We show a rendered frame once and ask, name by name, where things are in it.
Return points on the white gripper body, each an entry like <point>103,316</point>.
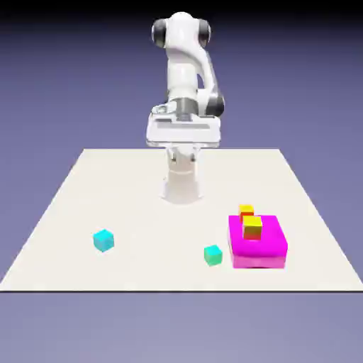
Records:
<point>184,134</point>

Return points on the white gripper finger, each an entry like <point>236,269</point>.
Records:
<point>192,155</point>
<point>171,155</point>

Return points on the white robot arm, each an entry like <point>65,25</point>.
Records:
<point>181,56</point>

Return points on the small yellow cube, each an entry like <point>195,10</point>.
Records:
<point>246,209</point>
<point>252,228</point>

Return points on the small green cube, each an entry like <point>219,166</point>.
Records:
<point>213,255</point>

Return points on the small cyan cube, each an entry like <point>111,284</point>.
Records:
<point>103,240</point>

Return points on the large magenta box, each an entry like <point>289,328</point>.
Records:
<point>269,244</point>

